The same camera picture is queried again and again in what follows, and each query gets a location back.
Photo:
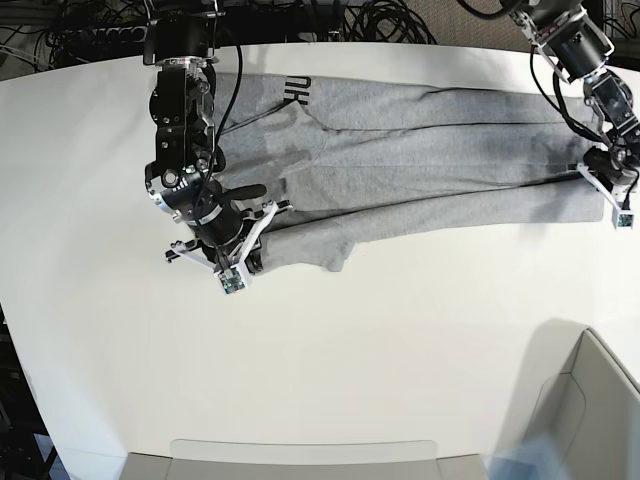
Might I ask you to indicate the grey box right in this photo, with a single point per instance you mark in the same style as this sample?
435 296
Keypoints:
585 423

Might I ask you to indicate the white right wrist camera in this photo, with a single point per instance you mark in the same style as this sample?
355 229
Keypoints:
231 281

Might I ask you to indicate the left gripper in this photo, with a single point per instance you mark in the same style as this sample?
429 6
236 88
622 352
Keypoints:
615 174

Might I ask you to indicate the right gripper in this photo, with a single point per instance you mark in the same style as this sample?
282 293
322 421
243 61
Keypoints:
227 226

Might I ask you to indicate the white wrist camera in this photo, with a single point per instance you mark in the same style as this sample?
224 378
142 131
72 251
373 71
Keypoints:
231 281
623 218

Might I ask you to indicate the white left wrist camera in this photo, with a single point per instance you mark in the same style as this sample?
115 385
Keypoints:
623 218

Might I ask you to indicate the grey T-shirt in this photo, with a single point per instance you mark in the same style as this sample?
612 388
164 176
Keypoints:
362 161

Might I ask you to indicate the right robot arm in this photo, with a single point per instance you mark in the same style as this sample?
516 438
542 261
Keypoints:
180 43

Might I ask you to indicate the grey box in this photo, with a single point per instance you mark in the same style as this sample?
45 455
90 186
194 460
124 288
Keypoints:
585 423
199 459

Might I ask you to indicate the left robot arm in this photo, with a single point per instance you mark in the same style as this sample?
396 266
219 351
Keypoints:
577 50

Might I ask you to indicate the grey box bottom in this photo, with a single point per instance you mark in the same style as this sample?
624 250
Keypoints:
199 459

